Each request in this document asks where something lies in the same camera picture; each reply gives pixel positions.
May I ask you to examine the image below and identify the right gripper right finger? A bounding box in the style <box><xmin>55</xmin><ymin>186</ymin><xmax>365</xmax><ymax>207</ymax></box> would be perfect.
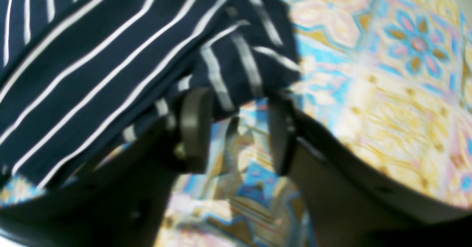
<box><xmin>267</xmin><ymin>96</ymin><xmax>471</xmax><ymax>247</ymax></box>

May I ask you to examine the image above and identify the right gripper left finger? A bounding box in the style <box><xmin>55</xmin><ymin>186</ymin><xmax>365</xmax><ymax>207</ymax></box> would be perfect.
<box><xmin>1</xmin><ymin>87</ymin><xmax>213</xmax><ymax>247</ymax></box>

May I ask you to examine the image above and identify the navy white striped T-shirt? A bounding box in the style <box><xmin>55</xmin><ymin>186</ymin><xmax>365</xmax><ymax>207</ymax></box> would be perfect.
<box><xmin>1</xmin><ymin>0</ymin><xmax>299</xmax><ymax>188</ymax></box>

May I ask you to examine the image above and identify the patterned pastel tablecloth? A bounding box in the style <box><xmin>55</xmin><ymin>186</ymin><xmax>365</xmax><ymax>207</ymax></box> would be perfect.
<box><xmin>1</xmin><ymin>0</ymin><xmax>471</xmax><ymax>247</ymax></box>

